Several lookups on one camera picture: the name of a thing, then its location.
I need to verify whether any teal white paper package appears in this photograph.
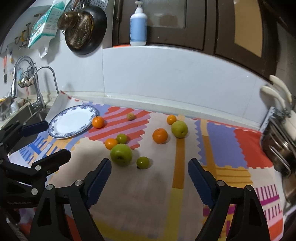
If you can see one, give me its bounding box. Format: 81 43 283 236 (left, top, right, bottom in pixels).
28 1 65 50

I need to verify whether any dark wooden window frame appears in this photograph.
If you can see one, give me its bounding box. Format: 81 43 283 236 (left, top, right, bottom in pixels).
112 0 278 79

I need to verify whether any blue white porcelain plate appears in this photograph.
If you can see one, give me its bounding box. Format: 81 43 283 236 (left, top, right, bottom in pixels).
48 104 99 139

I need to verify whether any small brownish fruit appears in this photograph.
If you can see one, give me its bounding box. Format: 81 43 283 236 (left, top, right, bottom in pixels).
126 113 136 121

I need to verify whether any blue white pump bottle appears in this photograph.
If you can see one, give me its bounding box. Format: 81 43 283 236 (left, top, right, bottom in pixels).
129 1 147 46

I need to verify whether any small green fruit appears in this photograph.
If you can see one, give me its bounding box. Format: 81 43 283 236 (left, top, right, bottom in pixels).
116 133 128 144
136 157 150 169

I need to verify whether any cream pan handle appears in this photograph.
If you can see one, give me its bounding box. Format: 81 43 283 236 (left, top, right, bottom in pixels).
260 86 287 110
269 75 292 104

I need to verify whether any cream pan handle lower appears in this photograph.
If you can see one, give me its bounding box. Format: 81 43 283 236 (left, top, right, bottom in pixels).
260 86 287 110

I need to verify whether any cream pan handle upper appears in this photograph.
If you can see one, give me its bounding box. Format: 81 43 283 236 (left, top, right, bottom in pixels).
269 75 292 104

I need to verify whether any orange near green apple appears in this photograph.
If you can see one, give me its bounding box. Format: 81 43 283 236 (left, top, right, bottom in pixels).
105 138 118 150

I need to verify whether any large orange in middle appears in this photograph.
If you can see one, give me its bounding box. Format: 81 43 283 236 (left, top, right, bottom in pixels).
152 128 168 144

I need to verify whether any tall chrome spring faucet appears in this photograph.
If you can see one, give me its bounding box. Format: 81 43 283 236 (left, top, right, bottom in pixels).
10 55 36 99

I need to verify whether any stainless steel pot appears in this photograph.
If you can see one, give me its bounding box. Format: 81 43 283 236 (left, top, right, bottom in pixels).
260 118 295 176

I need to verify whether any small green fruit left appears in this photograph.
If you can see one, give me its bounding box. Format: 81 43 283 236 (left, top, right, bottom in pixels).
116 133 128 144

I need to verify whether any large yellow-green pear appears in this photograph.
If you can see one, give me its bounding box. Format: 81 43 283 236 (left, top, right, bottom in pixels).
171 120 188 138

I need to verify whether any small orange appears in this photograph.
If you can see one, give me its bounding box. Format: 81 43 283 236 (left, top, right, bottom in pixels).
166 114 177 125

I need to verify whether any small green fruit front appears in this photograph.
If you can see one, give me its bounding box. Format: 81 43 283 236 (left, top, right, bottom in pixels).
136 157 150 169

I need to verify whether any chrome kitchen faucet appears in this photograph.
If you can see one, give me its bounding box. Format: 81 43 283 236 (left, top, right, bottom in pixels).
31 65 60 109

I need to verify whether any large green apple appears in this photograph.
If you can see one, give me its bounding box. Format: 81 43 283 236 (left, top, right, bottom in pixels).
110 144 132 166

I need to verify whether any wire sink caddy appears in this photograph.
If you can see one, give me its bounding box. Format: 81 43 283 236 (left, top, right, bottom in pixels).
16 66 34 88

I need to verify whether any orange beside plate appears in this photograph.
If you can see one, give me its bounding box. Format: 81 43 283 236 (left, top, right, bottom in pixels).
92 116 105 129

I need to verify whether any colourful patterned table mat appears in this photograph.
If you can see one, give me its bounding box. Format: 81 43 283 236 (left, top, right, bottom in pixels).
10 92 284 240

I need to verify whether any black frying pan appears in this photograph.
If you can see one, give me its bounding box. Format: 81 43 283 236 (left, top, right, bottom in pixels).
66 6 107 55

